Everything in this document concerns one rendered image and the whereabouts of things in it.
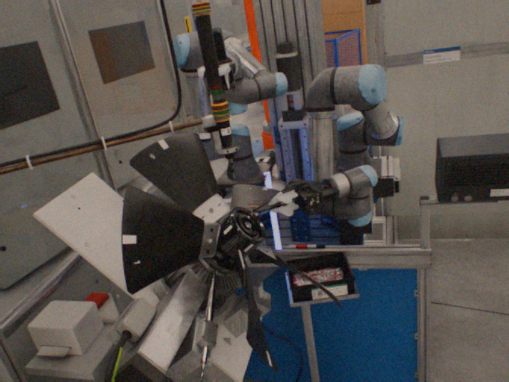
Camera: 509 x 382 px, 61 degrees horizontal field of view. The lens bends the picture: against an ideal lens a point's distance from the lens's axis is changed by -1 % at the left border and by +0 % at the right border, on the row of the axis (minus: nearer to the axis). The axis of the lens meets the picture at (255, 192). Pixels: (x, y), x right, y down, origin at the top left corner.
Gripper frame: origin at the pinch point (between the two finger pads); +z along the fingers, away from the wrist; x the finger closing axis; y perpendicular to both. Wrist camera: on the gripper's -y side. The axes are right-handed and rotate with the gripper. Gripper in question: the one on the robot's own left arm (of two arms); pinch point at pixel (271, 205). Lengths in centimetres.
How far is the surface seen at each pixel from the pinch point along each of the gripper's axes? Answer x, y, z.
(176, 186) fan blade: -14.4, -2.2, 26.5
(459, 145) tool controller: -8, 14, -60
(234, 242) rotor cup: -4.5, 17.5, 18.6
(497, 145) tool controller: -8, 21, -67
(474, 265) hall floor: 124, -45, -153
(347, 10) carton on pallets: 62, -635, -463
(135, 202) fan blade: -25, 19, 39
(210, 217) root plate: -6.9, 6.7, 20.7
